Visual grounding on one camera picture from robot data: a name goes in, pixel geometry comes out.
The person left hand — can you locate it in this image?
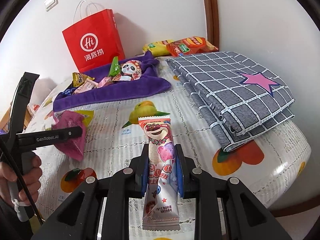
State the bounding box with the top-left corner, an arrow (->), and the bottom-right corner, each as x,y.
0,154 -> 43,207

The white wall switch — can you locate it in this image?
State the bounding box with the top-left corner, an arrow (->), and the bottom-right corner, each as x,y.
44,0 -> 59,12

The gold triangular snack packet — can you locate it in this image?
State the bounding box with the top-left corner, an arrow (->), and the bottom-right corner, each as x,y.
72,72 -> 94,88

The pink bear wafer packet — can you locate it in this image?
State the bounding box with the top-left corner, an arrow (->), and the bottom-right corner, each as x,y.
138,115 -> 180,231

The orange chips bag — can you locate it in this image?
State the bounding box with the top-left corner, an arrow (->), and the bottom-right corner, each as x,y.
166,36 -> 219,56

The brown wooden door frame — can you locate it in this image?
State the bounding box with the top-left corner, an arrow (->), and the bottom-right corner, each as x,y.
204,0 -> 220,47

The green snack packet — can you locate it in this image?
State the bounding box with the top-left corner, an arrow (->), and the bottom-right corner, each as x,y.
108,56 -> 121,77

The purple towel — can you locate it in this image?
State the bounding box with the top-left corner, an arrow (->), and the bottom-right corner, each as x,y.
53,51 -> 171,113

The yellow chips bag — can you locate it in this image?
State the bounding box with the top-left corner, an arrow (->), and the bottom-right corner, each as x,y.
142,40 -> 173,57

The pale pink candy packet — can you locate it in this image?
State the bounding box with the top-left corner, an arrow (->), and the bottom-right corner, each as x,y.
97,76 -> 113,88

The pink strawberry candy packet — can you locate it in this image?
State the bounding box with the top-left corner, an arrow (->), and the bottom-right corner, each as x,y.
73,79 -> 98,94

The fruit print tablecloth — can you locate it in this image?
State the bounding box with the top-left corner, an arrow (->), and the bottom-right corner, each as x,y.
23,55 -> 312,240

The blue foil snack packet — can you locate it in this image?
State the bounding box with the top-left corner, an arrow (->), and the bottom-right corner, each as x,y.
61,88 -> 76,96

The red paper shopping bag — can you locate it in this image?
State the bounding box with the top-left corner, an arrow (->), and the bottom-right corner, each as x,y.
62,9 -> 125,73

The magenta snack bag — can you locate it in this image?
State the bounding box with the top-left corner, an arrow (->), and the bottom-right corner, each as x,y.
52,110 -> 94,161

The grey checked folded cloth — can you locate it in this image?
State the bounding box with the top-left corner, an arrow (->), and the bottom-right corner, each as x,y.
167,51 -> 295,152

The panda snack packet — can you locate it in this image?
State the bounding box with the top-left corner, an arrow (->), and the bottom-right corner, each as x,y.
112,60 -> 142,82

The white red box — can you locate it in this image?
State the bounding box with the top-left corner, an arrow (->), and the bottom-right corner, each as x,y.
27,103 -> 40,117

